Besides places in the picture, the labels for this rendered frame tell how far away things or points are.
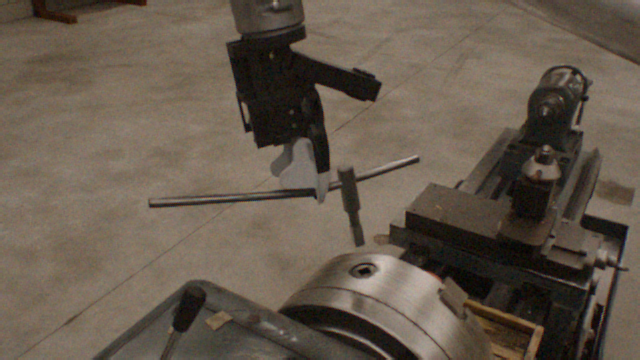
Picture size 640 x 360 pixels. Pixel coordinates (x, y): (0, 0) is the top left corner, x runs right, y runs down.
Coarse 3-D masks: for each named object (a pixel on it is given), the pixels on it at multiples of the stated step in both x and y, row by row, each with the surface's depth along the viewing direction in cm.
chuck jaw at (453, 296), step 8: (448, 280) 77; (448, 288) 76; (456, 288) 77; (440, 296) 73; (448, 296) 73; (456, 296) 76; (464, 296) 77; (448, 304) 72; (456, 304) 73; (456, 312) 72
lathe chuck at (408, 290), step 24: (336, 264) 78; (360, 264) 76; (384, 264) 75; (408, 264) 75; (360, 288) 71; (384, 288) 71; (408, 288) 71; (432, 288) 72; (408, 312) 68; (432, 312) 69; (432, 336) 67; (456, 336) 69; (480, 336) 72
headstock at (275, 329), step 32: (224, 288) 70; (160, 320) 63; (288, 320) 65; (128, 352) 59; (160, 352) 59; (192, 352) 59; (224, 352) 59; (256, 352) 59; (288, 352) 59; (320, 352) 59; (352, 352) 60
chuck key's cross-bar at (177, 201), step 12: (372, 168) 70; (384, 168) 70; (396, 168) 70; (336, 180) 68; (360, 180) 69; (240, 192) 65; (252, 192) 65; (264, 192) 65; (276, 192) 66; (288, 192) 66; (300, 192) 67; (312, 192) 67; (156, 204) 61; (168, 204) 62; (180, 204) 62; (192, 204) 63; (204, 204) 63
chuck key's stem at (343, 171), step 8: (336, 168) 68; (344, 168) 67; (352, 168) 68; (344, 176) 68; (352, 176) 68; (344, 184) 68; (352, 184) 68; (344, 192) 69; (352, 192) 68; (344, 200) 69; (352, 200) 69; (344, 208) 70; (352, 208) 69; (360, 208) 70; (352, 216) 70; (352, 224) 71; (360, 224) 71; (352, 232) 71; (360, 232) 71; (352, 240) 72; (360, 240) 72
